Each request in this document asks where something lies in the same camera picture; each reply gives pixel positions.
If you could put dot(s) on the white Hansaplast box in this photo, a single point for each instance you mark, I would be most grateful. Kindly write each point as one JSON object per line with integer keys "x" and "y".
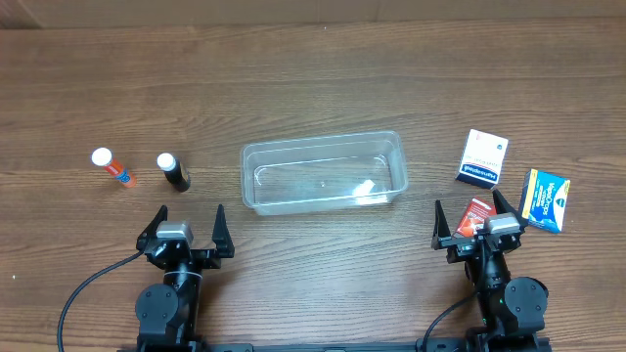
{"x": 482, "y": 159}

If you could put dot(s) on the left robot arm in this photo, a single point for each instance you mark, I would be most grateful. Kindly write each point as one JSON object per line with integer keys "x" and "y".
{"x": 168, "y": 312}

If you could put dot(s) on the orange tube white cap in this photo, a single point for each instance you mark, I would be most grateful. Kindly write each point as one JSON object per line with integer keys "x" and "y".
{"x": 103, "y": 157}

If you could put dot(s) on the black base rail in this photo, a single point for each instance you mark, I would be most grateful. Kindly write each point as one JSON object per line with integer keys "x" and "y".
{"x": 332, "y": 347}

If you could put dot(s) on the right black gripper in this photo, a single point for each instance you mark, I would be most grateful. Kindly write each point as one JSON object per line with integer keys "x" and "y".
{"x": 458, "y": 245}

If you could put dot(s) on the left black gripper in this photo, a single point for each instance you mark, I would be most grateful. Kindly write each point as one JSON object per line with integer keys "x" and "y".
{"x": 221, "y": 234}

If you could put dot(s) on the blue VapoDrops lozenge box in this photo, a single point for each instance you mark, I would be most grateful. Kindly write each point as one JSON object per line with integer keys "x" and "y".
{"x": 543, "y": 200}

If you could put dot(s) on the clear plastic container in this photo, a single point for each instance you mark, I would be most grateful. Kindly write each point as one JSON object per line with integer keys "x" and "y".
{"x": 323, "y": 173}

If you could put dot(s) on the red Panadol box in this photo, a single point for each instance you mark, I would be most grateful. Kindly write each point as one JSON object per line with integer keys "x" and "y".
{"x": 477, "y": 211}

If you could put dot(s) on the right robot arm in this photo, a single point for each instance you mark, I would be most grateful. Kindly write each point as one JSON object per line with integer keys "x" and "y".
{"x": 512, "y": 309}

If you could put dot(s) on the black tube white cap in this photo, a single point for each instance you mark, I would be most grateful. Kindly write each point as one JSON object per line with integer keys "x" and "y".
{"x": 174, "y": 171}

